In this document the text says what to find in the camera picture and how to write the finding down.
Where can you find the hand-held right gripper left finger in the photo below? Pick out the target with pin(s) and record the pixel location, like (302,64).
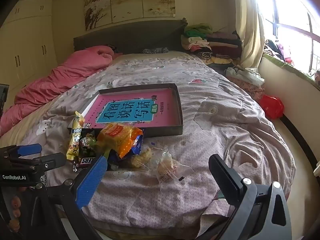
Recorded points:
(91,180)

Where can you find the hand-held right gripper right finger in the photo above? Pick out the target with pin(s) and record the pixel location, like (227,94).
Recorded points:
(225,172)

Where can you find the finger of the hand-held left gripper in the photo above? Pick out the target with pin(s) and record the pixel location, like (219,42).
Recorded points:
(51,158)
(28,149)

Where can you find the brown chocolate bar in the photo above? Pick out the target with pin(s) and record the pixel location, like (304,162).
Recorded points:
(86,161)

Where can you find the yellow snack packet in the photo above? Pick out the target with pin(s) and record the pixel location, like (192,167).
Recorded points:
(74,140)

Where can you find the green packet with yellow pastry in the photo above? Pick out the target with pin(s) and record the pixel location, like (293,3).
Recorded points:
(106,152)

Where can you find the black and green snack packet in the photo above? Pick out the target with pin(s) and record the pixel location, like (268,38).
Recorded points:
(87,140)

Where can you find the orange snack packet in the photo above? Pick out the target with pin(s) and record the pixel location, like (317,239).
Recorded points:
(117,135)

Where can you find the clear pastry packet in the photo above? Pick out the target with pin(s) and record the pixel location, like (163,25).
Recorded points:
(142,158)
(166,171)

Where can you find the blue snack packet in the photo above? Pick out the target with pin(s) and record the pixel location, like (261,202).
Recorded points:
(137,142)

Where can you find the pink tray box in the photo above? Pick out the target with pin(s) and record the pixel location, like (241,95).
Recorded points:
(165,131)

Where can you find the person's left hand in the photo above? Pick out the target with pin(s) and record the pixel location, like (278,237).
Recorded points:
(15,212)

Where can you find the beige bed sheet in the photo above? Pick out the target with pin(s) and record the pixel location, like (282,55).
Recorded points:
(22,127)

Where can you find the pink duvet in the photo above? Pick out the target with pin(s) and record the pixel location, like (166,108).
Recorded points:
(50,80)

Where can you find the pink and blue book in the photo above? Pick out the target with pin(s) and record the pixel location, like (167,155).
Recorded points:
(125,110)

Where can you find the red plastic bag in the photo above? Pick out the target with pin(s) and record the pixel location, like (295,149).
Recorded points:
(271,106)

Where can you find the white crumpled garment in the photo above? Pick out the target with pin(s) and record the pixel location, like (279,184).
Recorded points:
(243,75)

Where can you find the cream wardrobe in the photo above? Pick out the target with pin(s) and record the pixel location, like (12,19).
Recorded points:
(30,42)

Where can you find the green sill cover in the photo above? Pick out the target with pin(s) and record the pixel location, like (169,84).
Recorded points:
(287,67)

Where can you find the pile of folded clothes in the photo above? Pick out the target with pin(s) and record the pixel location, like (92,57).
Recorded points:
(210,42)

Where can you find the orange and dark patterned cloth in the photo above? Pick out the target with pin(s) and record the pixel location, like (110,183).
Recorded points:
(317,77)

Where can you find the heap of colourful clothes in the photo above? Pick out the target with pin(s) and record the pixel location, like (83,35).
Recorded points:
(278,50)

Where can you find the grey padded headboard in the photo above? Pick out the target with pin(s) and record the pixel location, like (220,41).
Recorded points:
(130,37)

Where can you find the cream curtain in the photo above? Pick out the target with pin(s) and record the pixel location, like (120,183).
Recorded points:
(250,17)

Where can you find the window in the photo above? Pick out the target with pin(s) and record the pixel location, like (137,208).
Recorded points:
(290,10)

